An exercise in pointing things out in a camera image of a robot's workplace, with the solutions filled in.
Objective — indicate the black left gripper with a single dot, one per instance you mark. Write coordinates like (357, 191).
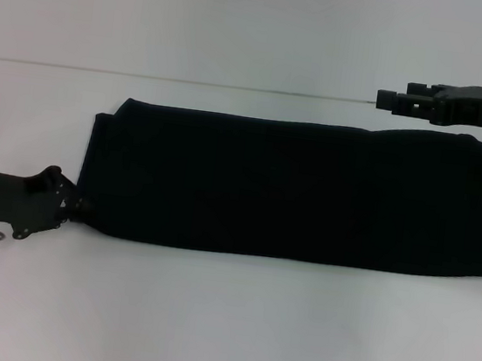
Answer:
(18, 201)

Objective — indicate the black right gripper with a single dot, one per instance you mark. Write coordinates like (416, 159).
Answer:
(478, 108)

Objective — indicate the black t-shirt with FREE print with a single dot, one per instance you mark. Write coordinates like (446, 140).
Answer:
(288, 186)

